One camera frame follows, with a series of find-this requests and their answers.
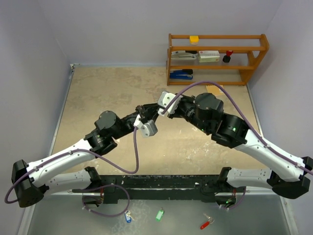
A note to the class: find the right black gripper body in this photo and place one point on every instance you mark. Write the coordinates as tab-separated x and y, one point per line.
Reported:
186	109

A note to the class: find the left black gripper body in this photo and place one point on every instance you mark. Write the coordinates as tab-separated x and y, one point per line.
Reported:
127	127

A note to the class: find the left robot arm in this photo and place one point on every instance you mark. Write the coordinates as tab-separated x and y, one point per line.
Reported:
32	181

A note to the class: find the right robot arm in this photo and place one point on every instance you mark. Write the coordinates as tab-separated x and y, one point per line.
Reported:
284	173

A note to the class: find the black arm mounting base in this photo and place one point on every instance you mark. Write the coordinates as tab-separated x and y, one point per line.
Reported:
203	188

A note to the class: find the brown envelope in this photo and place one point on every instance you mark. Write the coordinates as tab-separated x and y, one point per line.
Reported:
216	91

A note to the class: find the blue stapler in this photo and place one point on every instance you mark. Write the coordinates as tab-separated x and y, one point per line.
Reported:
184	74

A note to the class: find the grey stapler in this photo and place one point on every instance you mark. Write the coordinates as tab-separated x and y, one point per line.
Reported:
184	55

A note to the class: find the white and red box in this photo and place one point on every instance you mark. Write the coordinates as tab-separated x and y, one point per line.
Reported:
208	56

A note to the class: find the red and black stamp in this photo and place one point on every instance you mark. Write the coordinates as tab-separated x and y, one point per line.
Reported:
227	56

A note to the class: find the wooden shelf rack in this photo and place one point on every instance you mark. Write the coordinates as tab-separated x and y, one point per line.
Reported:
248	53

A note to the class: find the yellow box on shelf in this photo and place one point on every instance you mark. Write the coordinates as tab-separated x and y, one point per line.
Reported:
193	39

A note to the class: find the key with blue tag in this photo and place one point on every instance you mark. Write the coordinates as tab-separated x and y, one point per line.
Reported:
129	216

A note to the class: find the green key tag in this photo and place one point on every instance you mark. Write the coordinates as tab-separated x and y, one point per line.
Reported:
159	215

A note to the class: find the key with red tag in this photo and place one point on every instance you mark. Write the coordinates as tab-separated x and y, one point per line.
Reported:
209	220

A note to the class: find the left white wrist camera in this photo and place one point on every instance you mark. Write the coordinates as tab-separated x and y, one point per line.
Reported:
147	129

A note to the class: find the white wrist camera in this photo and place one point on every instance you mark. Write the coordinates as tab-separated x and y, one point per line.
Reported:
147	129
168	103

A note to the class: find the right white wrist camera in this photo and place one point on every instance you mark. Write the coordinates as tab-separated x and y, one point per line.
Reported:
168	103

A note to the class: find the aluminium table frame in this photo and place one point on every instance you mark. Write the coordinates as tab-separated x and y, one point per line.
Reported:
178	148

